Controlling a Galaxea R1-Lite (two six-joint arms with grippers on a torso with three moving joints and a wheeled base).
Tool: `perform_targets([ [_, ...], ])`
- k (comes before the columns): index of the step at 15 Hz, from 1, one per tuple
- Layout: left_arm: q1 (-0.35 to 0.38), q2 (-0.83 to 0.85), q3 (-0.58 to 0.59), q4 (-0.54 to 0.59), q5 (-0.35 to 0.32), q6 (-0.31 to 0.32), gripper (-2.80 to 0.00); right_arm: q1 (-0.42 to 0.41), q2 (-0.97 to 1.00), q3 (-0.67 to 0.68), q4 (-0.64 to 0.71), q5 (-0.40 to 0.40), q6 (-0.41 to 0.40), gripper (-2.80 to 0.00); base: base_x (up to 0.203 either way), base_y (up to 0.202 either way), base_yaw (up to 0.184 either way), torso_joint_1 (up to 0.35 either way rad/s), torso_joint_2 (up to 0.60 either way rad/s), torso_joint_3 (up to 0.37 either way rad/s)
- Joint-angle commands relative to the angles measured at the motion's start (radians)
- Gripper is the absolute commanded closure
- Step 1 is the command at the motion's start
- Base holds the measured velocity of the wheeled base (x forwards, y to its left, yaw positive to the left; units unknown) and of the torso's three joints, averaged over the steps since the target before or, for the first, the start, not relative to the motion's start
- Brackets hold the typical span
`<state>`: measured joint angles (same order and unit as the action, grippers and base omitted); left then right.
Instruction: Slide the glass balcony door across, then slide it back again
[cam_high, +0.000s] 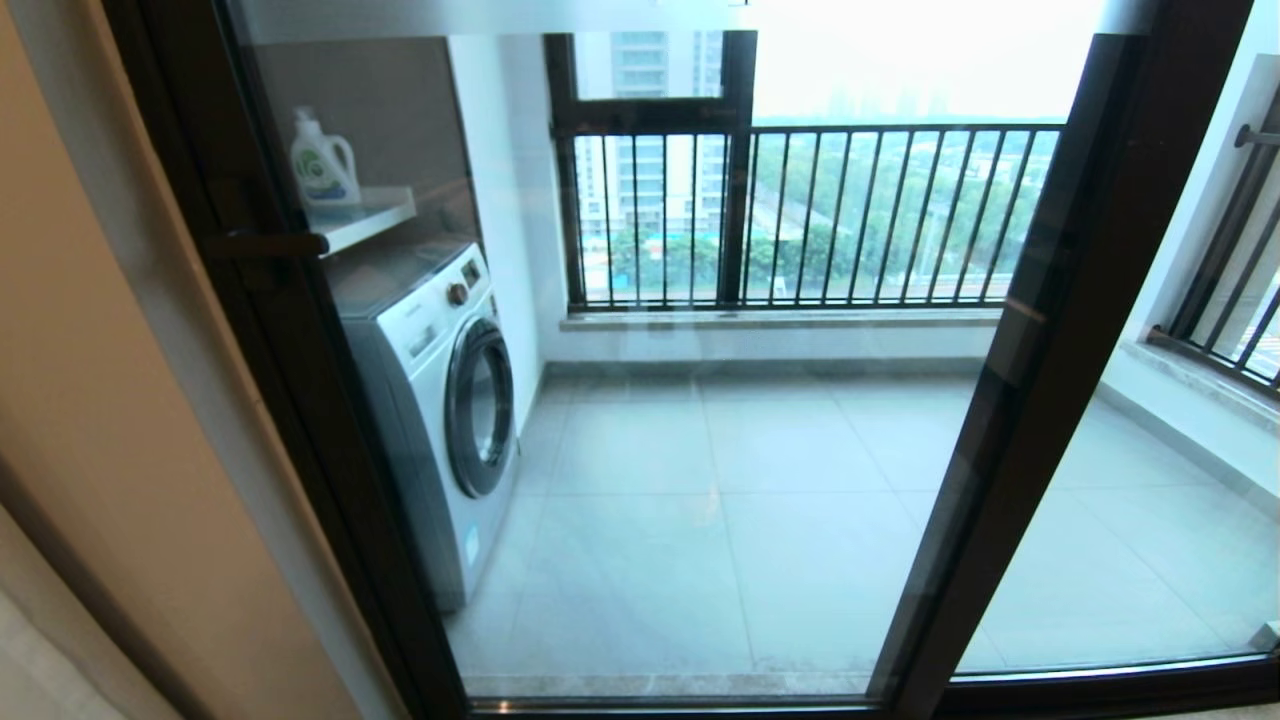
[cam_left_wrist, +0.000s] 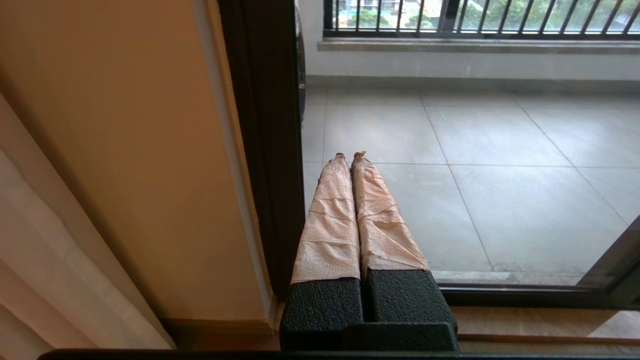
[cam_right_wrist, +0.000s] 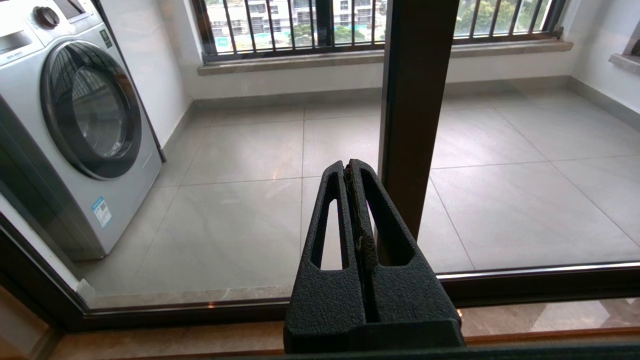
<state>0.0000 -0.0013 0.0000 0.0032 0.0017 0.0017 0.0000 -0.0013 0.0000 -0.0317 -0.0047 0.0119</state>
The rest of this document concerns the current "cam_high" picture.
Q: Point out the long stone window sill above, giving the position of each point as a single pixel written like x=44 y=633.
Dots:
x=780 y=319

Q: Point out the white front-load washing machine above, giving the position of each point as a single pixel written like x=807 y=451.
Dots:
x=430 y=400

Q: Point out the highrise building outside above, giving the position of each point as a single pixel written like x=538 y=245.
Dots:
x=645 y=70

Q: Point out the white detergent bottle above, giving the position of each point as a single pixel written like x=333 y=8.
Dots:
x=322 y=175

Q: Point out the short stone window sill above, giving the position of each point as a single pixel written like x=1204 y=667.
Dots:
x=1200 y=385

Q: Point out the dark framed fixed glass door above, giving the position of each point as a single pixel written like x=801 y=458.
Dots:
x=1180 y=520

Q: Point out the black side balcony railing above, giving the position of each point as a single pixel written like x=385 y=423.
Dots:
x=1225 y=235

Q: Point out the black window frame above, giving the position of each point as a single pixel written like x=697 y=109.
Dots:
x=737 y=80

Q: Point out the white wall shelf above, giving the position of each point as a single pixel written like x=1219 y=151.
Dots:
x=365 y=215

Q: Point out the sliding glass door, dark frame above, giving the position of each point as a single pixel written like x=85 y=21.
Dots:
x=160 y=100

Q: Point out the grey metal wall rod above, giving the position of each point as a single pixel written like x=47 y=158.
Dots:
x=1258 y=136

